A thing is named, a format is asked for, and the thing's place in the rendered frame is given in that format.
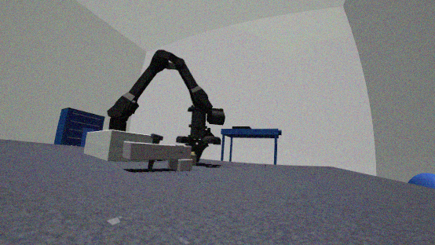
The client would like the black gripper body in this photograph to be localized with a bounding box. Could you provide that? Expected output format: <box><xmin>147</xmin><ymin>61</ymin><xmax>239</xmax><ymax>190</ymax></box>
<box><xmin>176</xmin><ymin>122</ymin><xmax>221</xmax><ymax>145</ymax></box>

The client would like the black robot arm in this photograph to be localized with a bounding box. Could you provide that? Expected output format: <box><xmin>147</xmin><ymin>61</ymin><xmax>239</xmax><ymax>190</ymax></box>
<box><xmin>107</xmin><ymin>49</ymin><xmax>225</xmax><ymax>132</ymax></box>

